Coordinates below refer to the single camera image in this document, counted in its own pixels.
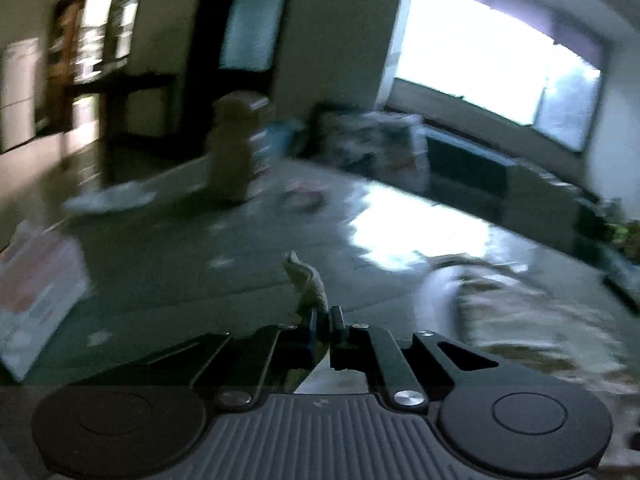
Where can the dark door with glass pane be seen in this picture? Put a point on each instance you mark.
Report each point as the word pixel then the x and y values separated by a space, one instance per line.
pixel 250 20

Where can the stacked cardboard boxes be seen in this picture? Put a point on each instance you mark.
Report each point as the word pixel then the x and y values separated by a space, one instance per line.
pixel 232 160

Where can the white tall panel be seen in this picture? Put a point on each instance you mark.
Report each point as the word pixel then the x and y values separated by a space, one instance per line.
pixel 17 95

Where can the white cardboard box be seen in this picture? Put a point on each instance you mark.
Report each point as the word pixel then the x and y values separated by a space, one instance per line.
pixel 40 290

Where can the teal sofa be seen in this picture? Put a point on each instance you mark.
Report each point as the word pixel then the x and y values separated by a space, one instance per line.
pixel 465 160

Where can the blue cushion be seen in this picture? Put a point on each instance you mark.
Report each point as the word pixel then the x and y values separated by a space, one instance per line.
pixel 282 137

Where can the dark framed board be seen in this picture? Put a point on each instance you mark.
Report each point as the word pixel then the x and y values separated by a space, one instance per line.
pixel 140 105

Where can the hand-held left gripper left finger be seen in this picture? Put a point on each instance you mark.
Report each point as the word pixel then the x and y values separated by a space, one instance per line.
pixel 310 332

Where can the small pink object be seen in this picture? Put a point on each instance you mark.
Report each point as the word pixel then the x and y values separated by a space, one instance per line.
pixel 302 199

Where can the dark wooden shelf cabinet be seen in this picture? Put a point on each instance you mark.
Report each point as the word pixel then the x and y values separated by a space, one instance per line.
pixel 90 35

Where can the green framed window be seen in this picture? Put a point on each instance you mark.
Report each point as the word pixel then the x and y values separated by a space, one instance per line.
pixel 475 60

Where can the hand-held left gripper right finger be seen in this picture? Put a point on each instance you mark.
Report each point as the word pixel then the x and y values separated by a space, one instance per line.
pixel 337 327

